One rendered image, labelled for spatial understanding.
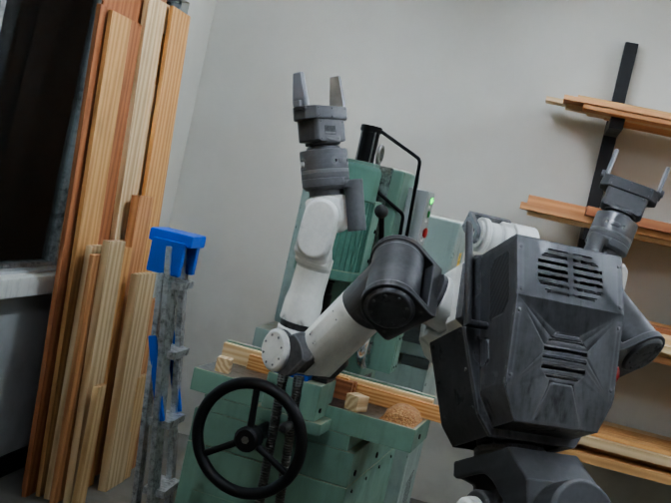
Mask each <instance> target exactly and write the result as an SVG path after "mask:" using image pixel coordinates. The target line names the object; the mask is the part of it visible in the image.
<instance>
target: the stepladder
mask: <svg viewBox="0 0 671 503"><path fill-rule="evenodd" d="M149 239H150V240H152V244H151V249H150V253H149V258H148V263H147V270H150V271H154V272H158V281H157V290H156V298H155V307H154V315H153V324H152V332H151V335H149V336H148V338H149V358H148V366H147V375H146V383H145V392H144V400H143V409H142V417H141V425H140V434H139V442H138V451H137V459H136V468H135V476H134V485H133V493H132V502H131V503H141V499H142V490H143V493H144V494H147V503H159V498H162V499H164V498H165V502H164V503H173V500H174V491H175V490H176V489H177V488H178V485H179V479H176V478H175V470H176V455H177V440H178V425H179V423H181V422H183V421H184V419H185V414H183V413H179V412H180V411H182V402H181V379H182V364H183V356H186V355H188V354H189V350H190V349H189V348H188V347H184V334H185V319H186V303H187V289H189V288H193V285H194V282H193V281H192V280H188V274H189V275H193V274H195V270H196V265H197V261H198V256H199V251H200V249H201V248H203V247H204V246H205V242H206V237H205V236H201V235H197V234H193V233H188V232H184V231H180V230H176V229H172V228H151V230H150V235H149ZM176 314H177V319H176ZM175 323H176V335H175ZM170 374H171V385H172V396H171V410H168V409H166V406H167V396H168V387H169V378H170ZM153 397H154V411H153V415H152V416H151V414H152V406H153ZM150 425H152V438H151V451H150V464H149V477H148V484H146V485H145V486H144V488H143V482H144V473H145V465H146V457H147V448H148V440H149V431H150ZM165 429H168V430H169V441H168V457H167V472H166V476H165V475H162V474H161V471H162V458H163V445H164V432H165Z"/></svg>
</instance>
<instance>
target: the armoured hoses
mask: <svg viewBox="0 0 671 503"><path fill-rule="evenodd" d="M288 378H289V376H288V375H282V374H279V373H278V378H277V386H278V387H280V388H281V389H282V390H283V391H285V389H286V384H287V382H288ZM304 379H305V378H304V377H303V376H301V375H294V380H293V388H292V396H291V398H292V399H293V401H294V402H295V403H296V405H297V406H298V407H300V406H299V404H300V399H301V393H302V388H303V383H304ZM272 409H273V410H272V413H271V418H270V422H271V423H269V424H270V426H269V431H268V434H267V435H268V436H267V438H268V439H266V440H267V442H266V443H267V444H266V447H265V449H266V450H267V451H268V452H269V453H270V454H271V455H272V456H273V455H274V450H275V445H276V443H275V442H277V441H276V439H277V438H276V437H277V434H278V429H279V428H278V426H279V421H280V416H281V413H282V405H281V404H280V403H279V402H278V401H277V400H276V399H274V402H273V407H272ZM294 439H295V430H294V428H292V429H291V430H290V431H289V432H287V433H286V434H285V439H284V440H285V441H284V443H285V444H284V447H283V448H284V449H283V452H282V453H283V455H282V460H281V462H282V463H281V464H282V465H283V466H284V467H285V468H287V469H288V468H289V466H290V463H291V460H292V459H291V458H292V456H291V455H292V452H293V451H292V450H293V444H294ZM263 459H264V460H263V463H262V468H261V470H262V471H261V474H260V475H261V476H260V479H259V480H260V481H259V484H258V486H259V487H263V486H266V485H268V484H269V483H268V482H269V479H270V478H269V477H270V475H269V474H271V473H270V471H271V466H272V464H271V463H270V462H269V461H268V460H267V459H266V458H263ZM286 490H287V488H286V489H284V490H283V491H281V492H280V493H278V494H277V495H276V498H275V499H276V500H275V503H285V502H284V501H285V498H286V497H285V496H286Z"/></svg>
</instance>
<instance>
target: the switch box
mask: <svg viewBox="0 0 671 503"><path fill-rule="evenodd" d="M412 192H413V188H409V189H408V193H407V198H406V202H405V206H404V211H403V213H404V224H403V230H402V235H403V236H405V231H406V225H407V219H408V214H409V208H410V203H411V197H412ZM431 198H433V199H434V193H432V192H429V191H424V190H420V189H417V190H416V195H415V201H414V206H413V212H412V217H411V223H410V229H409V234H408V236H409V237H410V238H412V239H414V240H416V241H417V242H419V243H420V244H421V245H422V246H423V244H424V237H423V236H422V233H423V230H424V229H425V228H427V226H428V222H429V218H430V216H429V218H426V215H427V212H428V211H430V212H431V209H432V204H433V203H432V204H430V199H431ZM428 205H430V209H429V208H428ZM425 220H427V223H426V222H425ZM421 239H423V240H422V242H421V241H420V240H421Z"/></svg>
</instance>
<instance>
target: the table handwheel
mask: <svg viewBox="0 0 671 503"><path fill-rule="evenodd" d="M239 389H252V390H253V396H252V403H251V409H250V414H249V420H248V425H246V426H244V427H242V428H240V429H238V430H237V432H236V433H235V437H234V440H231V441H228V442H226V443H223V444H220V445H217V446H214V447H211V448H207V449H205V444H204V426H205V422H206V419H207V416H208V414H209V412H210V410H211V408H212V407H213V405H214V404H215V403H216V402H217V401H218V400H219V399H220V398H221V397H223V396H224V395H226V394H227V393H229V392H232V391H235V390H239ZM260 391H262V392H264V393H266V394H268V395H270V396H271V397H273V398H274V399H276V400H277V401H278V402H279V403H280V404H281V405H282V406H283V407H284V409H285V410H286V412H287V413H288V415H289V416H290V418H291V421H292V422H293V423H294V430H295V435H296V448H295V454H294V457H293V460H292V462H291V464H290V466H289V468H288V469H287V468H285V467H284V466H283V465H282V464H281V463H280V462H279V461H278V460H277V459H276V458H274V457H273V456H272V455H271V454H270V453H269V452H268V451H267V450H266V449H265V448H264V447H263V446H262V443H263V440H264V439H265V438H267V436H268V435H267V434H268V431H269V426H270V424H269V423H271V422H268V421H266V422H264V423H262V424H260V425H258V426H257V425H255V422H256V415H257V408H258V402H259V397H260ZM192 444H193V450H194V454H195V457H196V459H197V462H198V464H199V466H200V468H201V470H202V471H203V473H204V474H205V476H206V477H207V478H208V479H209V480H210V481H211V482H212V483H213V484H214V485H215V486H216V487H217V488H219V489H220V490H221V491H223V492H225V493H227V494H229V495H231V496H234V497H236V498H240V499H246V500H259V499H265V498H268V497H271V496H274V495H276V494H278V493H280V492H281V491H283V490H284V489H286V488H287V487H288V486H289V485H290V484H291V483H292V482H293V481H294V480H295V479H296V477H297V476H298V474H299V473H300V471H301V469H302V467H303V464H304V462H305V459H306V455H307V449H308V434H307V428H306V424H305V421H304V418H303V416H302V413H301V411H300V410H299V408H298V406H297V405H296V403H295V402H294V401H293V399H292V398H291V397H290V396H289V395H288V394H287V393H286V392H285V391H283V390H282V389H281V388H280V387H278V386H277V385H275V384H273V383H271V382H269V381H267V380H264V379H260V378H256V377H238V378H234V379H230V380H228V381H225V382H223V383H221V384H220V385H218V386H216V387H215V388H214V389H213V390H211V391H210V392H209V393H208V394H207V396H206V397H205V398H204V399H203V401H202V402H201V404H200V406H199V408H198V410H197V412H196V415H195V418H194V422H193V428H192ZM236 446H237V448H238V449H239V450H240V451H242V452H251V451H253V450H255V449H256V450H257V451H258V452H259V453H260V454H261V455H262V456H263V457H264V458H266V459H267V460H268V461H269V462H270V463H271V464H272V465H273V466H274V467H275V468H276V469H277V470H278V471H279V472H280V473H281V474H282V476H281V477H280V478H279V479H278V480H276V481H275V482H273V483H271V484H269V485H266V486H263V487H257V488H248V487H242V486H239V485H236V484H234V483H232V482H230V481H228V480H227V479H225V478H224V477H223V476H222V475H221V474H220V473H219V472H218V471H217V470H216V469H215V468H214V466H213V465H212V463H211V461H210V460H209V457H208V456H209V455H212V454H214V453H217V452H220V451H223V450H226V449H230V448H233V447H236Z"/></svg>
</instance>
